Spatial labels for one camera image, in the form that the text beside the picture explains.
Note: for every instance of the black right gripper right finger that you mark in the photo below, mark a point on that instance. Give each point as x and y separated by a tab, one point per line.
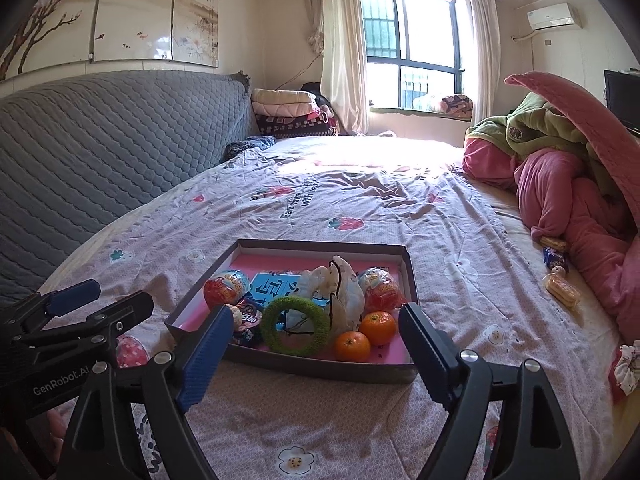
532	440

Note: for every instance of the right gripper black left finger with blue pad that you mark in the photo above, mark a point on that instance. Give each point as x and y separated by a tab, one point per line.
101	440

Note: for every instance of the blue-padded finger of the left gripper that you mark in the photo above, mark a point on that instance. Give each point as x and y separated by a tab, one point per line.
61	302

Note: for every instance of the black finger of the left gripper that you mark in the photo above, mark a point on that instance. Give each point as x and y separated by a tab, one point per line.
125	312

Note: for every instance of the large orange tangerine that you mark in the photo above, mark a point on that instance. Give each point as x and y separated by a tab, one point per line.
379	327

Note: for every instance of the small orange tangerine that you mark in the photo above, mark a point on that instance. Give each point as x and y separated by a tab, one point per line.
352	346

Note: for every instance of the white floral scrunchie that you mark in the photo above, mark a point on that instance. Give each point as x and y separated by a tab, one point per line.
625	368

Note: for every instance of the red white surprise egg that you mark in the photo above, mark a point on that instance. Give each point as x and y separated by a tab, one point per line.
226	287

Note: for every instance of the pink patterned bed sheet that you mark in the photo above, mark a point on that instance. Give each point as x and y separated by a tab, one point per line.
472	280

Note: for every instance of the blue snack packet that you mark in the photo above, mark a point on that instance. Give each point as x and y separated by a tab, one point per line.
246	323

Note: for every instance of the grey quilted headboard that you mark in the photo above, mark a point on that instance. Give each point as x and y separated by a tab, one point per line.
79	153

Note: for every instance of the blue card with characters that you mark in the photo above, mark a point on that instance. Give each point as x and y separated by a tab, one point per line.
266	286

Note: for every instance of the wrapped biscuit snack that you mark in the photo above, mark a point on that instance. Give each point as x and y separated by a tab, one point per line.
561	289

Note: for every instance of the small blue snack pack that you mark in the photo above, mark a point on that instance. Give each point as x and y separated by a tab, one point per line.
555	261

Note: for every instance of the red egg in wrapper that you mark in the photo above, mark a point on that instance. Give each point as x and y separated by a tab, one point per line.
380	290

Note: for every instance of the shallow brown cardboard box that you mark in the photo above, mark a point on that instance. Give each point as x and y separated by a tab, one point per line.
390	364

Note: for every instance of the pink crumpled duvet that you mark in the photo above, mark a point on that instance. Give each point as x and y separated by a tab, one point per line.
559	198

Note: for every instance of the dark cloth by headboard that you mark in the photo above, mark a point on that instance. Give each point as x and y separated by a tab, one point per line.
235	148

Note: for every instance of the stack of folded blankets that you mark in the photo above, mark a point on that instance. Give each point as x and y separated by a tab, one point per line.
286	114

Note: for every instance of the green blanket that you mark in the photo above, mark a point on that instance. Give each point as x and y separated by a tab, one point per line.
536	124

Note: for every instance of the pink cushion on windowsill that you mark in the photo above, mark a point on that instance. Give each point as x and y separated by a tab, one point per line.
458	106

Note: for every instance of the dark television screen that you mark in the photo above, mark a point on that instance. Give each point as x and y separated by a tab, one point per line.
622	96

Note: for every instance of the cream curtain left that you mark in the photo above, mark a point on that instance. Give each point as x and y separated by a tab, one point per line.
337	37

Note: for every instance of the white air conditioner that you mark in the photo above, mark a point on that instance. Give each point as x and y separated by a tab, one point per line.
558	15

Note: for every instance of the sheer curtain right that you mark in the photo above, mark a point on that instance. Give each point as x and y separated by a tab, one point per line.
486	33

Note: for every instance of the floral wall panel art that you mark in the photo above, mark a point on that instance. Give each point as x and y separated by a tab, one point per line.
58	32

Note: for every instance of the window with dark frame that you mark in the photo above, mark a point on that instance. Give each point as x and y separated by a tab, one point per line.
413	52

